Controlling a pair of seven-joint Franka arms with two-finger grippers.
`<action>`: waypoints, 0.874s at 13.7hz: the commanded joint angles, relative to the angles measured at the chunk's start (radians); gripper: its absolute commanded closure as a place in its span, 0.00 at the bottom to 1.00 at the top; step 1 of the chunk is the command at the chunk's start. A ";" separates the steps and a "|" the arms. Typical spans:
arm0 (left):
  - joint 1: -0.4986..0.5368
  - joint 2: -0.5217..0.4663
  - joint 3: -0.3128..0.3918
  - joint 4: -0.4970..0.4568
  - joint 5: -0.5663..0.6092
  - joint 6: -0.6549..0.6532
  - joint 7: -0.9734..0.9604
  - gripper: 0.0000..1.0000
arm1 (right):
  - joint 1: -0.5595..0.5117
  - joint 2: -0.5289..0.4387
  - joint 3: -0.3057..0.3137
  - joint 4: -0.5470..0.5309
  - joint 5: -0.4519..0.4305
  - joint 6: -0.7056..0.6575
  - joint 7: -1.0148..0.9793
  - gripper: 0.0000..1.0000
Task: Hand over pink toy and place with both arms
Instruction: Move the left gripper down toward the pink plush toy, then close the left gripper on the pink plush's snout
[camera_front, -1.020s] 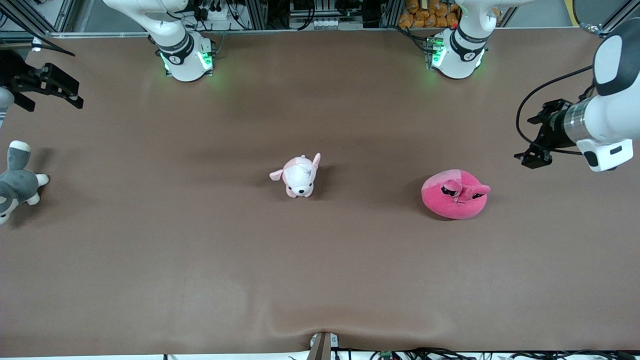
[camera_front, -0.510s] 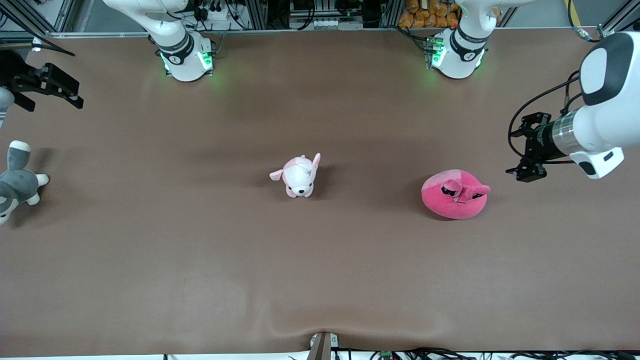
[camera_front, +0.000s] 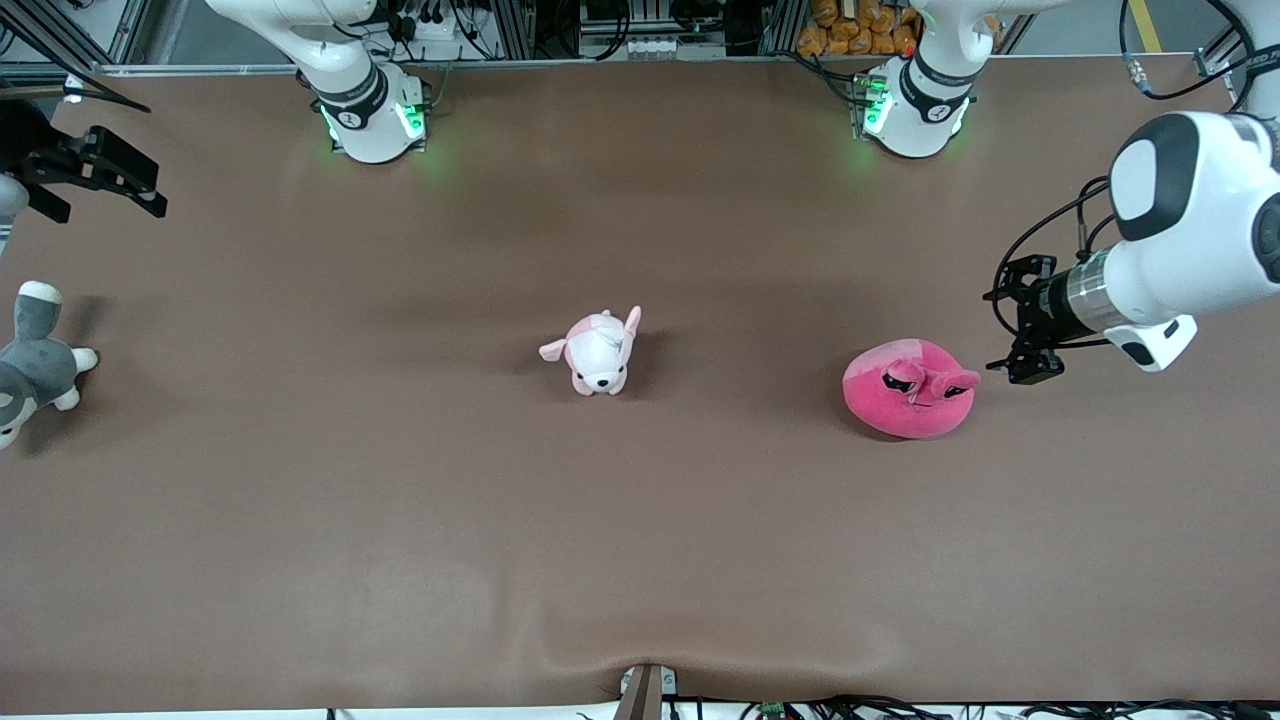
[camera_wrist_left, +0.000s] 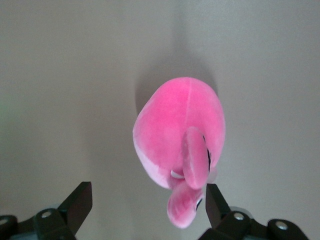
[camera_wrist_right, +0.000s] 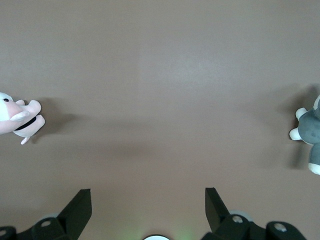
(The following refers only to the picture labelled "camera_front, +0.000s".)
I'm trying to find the aluminium frame post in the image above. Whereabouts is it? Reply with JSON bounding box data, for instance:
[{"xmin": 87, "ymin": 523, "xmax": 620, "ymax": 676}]
[{"xmin": 1194, "ymin": 25, "xmax": 1251, "ymax": 78}]

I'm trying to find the grey white husky plush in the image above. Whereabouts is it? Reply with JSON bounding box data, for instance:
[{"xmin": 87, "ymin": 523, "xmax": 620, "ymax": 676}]
[{"xmin": 0, "ymin": 280, "xmax": 100, "ymax": 450}]

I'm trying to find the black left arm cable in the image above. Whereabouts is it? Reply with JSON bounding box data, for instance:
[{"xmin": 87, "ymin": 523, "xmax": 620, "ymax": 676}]
[{"xmin": 990, "ymin": 0, "xmax": 1259, "ymax": 353}]

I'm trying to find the white terminal block strip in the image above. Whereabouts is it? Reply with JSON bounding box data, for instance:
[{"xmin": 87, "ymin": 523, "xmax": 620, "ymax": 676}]
[{"xmin": 618, "ymin": 36, "xmax": 707, "ymax": 60}]

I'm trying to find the aluminium table edge rail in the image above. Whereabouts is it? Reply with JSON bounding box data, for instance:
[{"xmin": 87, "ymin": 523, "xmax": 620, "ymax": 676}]
[{"xmin": 98, "ymin": 56, "xmax": 873, "ymax": 78}]

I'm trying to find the brown table cover mat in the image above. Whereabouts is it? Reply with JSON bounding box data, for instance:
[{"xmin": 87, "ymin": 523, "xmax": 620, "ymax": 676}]
[{"xmin": 0, "ymin": 55, "xmax": 1280, "ymax": 714}]

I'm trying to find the pale pink white plush dog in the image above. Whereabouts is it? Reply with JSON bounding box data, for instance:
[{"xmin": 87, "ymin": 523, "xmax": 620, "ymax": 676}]
[{"xmin": 538, "ymin": 305, "xmax": 643, "ymax": 398}]

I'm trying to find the orange packed items pile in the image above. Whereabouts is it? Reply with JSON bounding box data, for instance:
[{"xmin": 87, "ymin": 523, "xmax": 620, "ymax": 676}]
[{"xmin": 796, "ymin": 0, "xmax": 1003, "ymax": 58}]

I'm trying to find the hot pink round plush toy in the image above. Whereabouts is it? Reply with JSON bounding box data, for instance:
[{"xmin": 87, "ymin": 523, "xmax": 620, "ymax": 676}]
[{"xmin": 842, "ymin": 338, "xmax": 983, "ymax": 440}]

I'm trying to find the metal table edge bracket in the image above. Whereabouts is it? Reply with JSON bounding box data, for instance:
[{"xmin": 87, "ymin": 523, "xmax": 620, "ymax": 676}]
[{"xmin": 613, "ymin": 663, "xmax": 680, "ymax": 720}]

